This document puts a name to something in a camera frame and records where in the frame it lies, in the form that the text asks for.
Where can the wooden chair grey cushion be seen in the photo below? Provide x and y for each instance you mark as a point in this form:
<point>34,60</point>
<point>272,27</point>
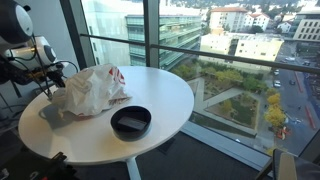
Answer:
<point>286,165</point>

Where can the grey whiteboard eraser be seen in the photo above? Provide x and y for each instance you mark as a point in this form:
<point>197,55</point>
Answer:
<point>132,123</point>

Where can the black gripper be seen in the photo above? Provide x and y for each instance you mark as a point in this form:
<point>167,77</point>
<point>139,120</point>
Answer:
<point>57,77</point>

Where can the white plastic bag red print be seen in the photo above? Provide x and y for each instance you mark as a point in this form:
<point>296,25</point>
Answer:
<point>90,90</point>

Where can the round white table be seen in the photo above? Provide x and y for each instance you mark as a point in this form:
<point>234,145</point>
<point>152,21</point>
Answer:
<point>160,93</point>

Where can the dark horizontal window railing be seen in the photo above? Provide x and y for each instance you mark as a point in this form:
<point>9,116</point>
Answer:
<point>233,59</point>

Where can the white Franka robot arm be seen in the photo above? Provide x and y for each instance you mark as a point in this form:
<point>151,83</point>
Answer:
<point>20,50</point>

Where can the black round bowl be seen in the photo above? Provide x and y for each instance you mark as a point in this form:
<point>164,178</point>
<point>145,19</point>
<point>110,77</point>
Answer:
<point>130,133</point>

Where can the black camera stand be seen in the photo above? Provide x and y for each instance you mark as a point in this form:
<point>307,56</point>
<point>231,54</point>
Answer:
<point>53,166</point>

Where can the dark window mullion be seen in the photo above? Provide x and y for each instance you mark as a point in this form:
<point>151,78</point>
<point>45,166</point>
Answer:
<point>151,33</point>
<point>75,33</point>

